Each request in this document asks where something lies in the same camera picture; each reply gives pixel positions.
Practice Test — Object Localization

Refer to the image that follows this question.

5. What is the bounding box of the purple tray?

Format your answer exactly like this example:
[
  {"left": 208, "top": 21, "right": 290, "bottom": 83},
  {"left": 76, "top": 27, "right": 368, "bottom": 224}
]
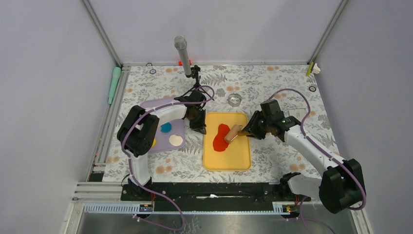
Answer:
[{"left": 139, "top": 96, "right": 187, "bottom": 154}]

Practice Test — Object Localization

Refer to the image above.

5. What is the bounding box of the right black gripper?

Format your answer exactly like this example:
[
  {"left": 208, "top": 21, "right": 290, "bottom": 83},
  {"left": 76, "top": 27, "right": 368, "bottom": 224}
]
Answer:
[{"left": 241, "top": 111, "right": 271, "bottom": 140}]

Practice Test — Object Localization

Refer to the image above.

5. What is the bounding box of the metal dough scraper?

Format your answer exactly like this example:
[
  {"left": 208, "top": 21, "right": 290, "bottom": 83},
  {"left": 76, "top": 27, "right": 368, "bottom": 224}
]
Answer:
[{"left": 288, "top": 108, "right": 308, "bottom": 121}]

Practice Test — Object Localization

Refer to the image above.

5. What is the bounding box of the flat blue dough disc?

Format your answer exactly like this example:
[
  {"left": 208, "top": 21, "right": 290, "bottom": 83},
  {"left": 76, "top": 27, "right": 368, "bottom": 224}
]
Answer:
[{"left": 161, "top": 122, "right": 172, "bottom": 133}]

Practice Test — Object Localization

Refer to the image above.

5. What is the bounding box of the grey microphone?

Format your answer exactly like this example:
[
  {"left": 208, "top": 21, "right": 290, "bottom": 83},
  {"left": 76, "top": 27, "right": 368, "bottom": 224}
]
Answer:
[{"left": 174, "top": 36, "right": 192, "bottom": 78}]

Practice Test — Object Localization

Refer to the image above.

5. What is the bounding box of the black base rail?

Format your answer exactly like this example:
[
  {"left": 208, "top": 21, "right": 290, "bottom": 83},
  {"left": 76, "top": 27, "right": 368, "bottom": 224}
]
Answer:
[{"left": 120, "top": 181, "right": 304, "bottom": 212}]

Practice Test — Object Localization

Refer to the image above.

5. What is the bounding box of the wooden dough roller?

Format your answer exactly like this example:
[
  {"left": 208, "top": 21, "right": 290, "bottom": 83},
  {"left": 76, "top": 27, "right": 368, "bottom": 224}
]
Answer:
[{"left": 224, "top": 125, "right": 249, "bottom": 143}]

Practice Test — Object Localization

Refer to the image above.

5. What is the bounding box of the round metal cutter ring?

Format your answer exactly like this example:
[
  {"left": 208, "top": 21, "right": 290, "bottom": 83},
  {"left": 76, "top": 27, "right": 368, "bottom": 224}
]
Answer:
[{"left": 227, "top": 93, "right": 243, "bottom": 108}]

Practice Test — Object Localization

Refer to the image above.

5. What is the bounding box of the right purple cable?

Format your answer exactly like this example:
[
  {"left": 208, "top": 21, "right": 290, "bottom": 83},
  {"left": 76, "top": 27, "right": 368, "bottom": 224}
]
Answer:
[{"left": 267, "top": 88, "right": 368, "bottom": 234}]

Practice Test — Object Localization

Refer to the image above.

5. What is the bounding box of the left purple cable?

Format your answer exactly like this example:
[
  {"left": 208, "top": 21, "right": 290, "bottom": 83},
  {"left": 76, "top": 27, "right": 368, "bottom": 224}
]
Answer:
[{"left": 121, "top": 85, "right": 216, "bottom": 233}]

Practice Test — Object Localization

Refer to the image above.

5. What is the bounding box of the red dough ball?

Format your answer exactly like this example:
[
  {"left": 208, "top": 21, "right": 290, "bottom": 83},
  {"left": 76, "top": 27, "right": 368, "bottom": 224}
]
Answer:
[{"left": 212, "top": 124, "right": 230, "bottom": 152}]

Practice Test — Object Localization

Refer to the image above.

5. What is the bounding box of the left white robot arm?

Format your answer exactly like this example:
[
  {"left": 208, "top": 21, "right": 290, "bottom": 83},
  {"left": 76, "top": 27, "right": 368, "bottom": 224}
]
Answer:
[{"left": 117, "top": 90, "right": 213, "bottom": 200}]

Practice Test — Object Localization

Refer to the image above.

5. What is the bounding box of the purple cable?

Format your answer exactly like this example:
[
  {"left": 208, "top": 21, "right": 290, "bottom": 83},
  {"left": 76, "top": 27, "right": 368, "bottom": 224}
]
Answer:
[
  {"left": 121, "top": 85, "right": 216, "bottom": 233},
  {"left": 267, "top": 88, "right": 368, "bottom": 234}
]

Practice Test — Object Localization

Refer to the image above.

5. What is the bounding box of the black mini tripod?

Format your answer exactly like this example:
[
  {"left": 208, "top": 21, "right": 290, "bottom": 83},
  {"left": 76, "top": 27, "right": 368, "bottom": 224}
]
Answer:
[{"left": 181, "top": 65, "right": 211, "bottom": 101}]

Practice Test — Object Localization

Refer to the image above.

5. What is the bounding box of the yellow tray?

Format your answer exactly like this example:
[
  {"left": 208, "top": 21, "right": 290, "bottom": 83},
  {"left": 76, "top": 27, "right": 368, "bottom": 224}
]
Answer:
[{"left": 203, "top": 113, "right": 251, "bottom": 171}]

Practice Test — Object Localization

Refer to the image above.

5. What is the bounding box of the flat white dough disc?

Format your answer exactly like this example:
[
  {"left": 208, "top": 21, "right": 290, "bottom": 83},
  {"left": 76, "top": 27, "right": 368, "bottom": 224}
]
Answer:
[{"left": 169, "top": 135, "right": 184, "bottom": 146}]

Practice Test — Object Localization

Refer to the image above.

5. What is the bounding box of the white corner clip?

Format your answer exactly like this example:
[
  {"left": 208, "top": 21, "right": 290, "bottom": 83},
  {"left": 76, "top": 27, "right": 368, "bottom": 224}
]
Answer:
[{"left": 306, "top": 62, "right": 321, "bottom": 76}]

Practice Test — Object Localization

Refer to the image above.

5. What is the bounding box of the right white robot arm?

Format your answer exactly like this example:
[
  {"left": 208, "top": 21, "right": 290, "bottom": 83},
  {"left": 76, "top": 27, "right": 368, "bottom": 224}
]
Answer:
[{"left": 242, "top": 100, "right": 366, "bottom": 214}]

